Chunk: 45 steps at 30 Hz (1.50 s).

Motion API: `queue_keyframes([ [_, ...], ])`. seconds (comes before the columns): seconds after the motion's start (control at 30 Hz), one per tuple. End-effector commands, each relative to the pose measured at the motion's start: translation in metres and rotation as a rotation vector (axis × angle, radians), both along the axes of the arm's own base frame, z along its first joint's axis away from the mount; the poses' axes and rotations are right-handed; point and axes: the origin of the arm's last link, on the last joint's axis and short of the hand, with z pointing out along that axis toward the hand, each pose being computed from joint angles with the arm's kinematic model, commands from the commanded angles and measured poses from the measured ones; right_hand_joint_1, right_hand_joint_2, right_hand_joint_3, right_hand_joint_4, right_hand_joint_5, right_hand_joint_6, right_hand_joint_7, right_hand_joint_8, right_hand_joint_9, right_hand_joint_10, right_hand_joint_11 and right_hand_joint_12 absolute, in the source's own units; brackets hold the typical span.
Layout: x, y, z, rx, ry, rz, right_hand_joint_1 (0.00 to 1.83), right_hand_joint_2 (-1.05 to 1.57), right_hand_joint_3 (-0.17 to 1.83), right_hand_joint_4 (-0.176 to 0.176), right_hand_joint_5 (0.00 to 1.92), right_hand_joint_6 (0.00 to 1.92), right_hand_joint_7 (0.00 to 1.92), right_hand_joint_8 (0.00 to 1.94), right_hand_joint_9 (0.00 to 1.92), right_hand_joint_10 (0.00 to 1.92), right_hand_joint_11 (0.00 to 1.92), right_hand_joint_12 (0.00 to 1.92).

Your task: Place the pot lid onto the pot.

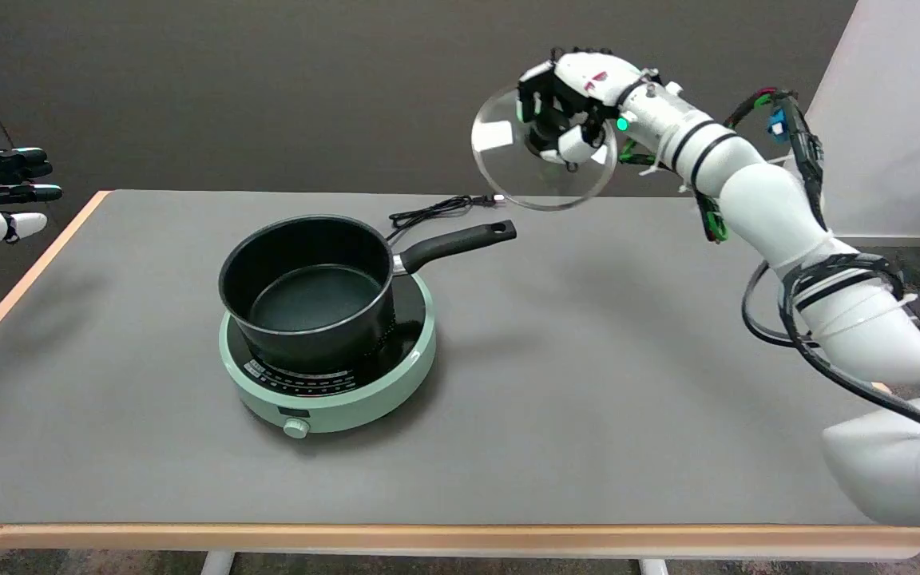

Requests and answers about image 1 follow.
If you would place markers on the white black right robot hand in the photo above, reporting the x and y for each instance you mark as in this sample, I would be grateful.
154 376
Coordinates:
588 76

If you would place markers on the glass pot lid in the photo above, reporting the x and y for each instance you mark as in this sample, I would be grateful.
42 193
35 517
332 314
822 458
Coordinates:
508 172

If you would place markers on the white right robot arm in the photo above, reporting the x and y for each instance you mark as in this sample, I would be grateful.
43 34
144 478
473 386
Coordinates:
755 192

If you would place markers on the green induction cooker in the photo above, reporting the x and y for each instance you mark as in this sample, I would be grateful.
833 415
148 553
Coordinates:
364 403

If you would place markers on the white table leg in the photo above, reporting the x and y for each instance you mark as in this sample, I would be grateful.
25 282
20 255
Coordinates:
218 564
654 568

